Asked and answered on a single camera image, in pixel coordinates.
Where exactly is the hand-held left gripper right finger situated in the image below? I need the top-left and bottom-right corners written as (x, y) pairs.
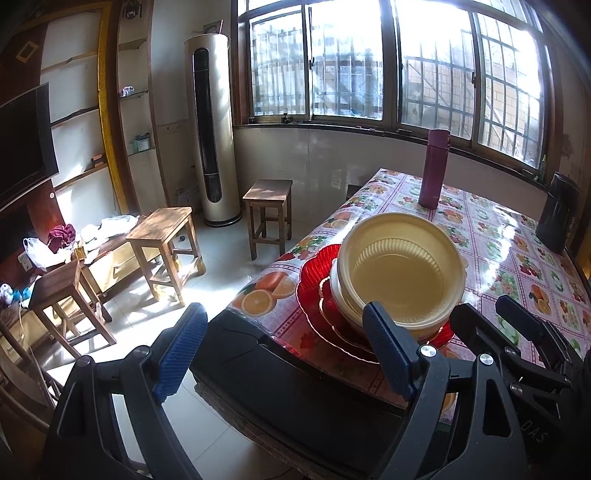
top-left (361, 301), bottom-right (529, 480)

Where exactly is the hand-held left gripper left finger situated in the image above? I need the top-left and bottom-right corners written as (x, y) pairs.
top-left (41, 302), bottom-right (209, 480)

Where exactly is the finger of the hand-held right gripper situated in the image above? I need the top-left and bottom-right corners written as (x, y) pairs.
top-left (450, 304), bottom-right (571, 393)
top-left (495, 295), bottom-right (587, 365)

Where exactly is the large white bowl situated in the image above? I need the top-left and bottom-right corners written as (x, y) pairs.
top-left (329, 268), bottom-right (453, 343)

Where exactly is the red gold-rimmed plate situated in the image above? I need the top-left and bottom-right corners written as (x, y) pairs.
top-left (318, 277), bottom-right (455, 365)

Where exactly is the beige ribbed plastic bowl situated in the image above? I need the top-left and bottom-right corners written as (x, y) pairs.
top-left (342, 212), bottom-right (467, 330)

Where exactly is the red ribbed plate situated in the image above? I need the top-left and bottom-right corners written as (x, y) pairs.
top-left (298, 244), bottom-right (345, 333)

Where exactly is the floral fruit-print tablecloth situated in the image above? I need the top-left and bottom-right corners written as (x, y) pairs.
top-left (228, 167), bottom-right (591, 416)

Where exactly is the black electric kettle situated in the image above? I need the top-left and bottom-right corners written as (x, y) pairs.
top-left (536, 172), bottom-right (581, 254)

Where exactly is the low wooden cabinet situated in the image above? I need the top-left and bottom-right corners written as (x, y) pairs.
top-left (0, 215), bottom-right (162, 324)

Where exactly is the wooden stool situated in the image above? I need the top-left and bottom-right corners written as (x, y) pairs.
top-left (242, 179), bottom-right (294, 261)
top-left (28, 260), bottom-right (117, 361)
top-left (126, 207), bottom-right (206, 309)

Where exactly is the white plastic bag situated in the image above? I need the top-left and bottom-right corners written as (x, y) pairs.
top-left (23, 237), bottom-right (58, 271)
top-left (83, 215), bottom-right (139, 250)

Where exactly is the purple thermos bottle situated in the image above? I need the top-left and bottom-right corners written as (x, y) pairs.
top-left (418, 129), bottom-right (452, 209)

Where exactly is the wooden chair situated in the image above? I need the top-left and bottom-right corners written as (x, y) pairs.
top-left (0, 300), bottom-right (63, 421)

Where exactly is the dark red cloth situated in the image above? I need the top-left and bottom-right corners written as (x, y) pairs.
top-left (48, 224), bottom-right (77, 254)

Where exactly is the standing air conditioner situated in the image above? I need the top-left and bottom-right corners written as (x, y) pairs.
top-left (185, 32), bottom-right (243, 228)

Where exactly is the black flat television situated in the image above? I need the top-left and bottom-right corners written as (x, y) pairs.
top-left (0, 82), bottom-right (60, 210)

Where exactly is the barred window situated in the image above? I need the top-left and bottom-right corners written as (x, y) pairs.
top-left (233, 0), bottom-right (561, 178)

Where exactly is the wall shelf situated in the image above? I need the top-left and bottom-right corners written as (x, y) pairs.
top-left (117, 39), bottom-right (155, 160)

